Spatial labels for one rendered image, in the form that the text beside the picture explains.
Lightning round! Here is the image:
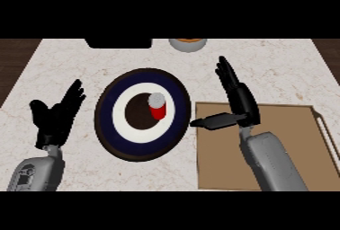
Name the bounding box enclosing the grey bowl with orange content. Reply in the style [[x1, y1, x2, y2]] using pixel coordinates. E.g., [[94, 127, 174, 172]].
[[167, 38, 208, 54]]

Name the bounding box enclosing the brown wooden tray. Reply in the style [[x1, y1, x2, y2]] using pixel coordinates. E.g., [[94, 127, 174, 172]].
[[193, 102, 340, 191]]

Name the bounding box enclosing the navy and white plate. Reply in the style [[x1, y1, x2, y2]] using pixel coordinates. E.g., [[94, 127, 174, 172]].
[[93, 67, 192, 163]]

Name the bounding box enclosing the black appliance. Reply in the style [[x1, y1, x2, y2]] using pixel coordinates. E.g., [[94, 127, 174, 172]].
[[84, 38, 153, 49]]

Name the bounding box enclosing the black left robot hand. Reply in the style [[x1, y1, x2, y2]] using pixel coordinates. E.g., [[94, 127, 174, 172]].
[[28, 78, 87, 151]]

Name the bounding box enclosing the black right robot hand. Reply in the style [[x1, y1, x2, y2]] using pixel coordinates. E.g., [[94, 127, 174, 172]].
[[189, 55, 263, 131]]

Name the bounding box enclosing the red can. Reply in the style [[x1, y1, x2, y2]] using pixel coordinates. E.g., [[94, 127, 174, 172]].
[[146, 92, 168, 121]]

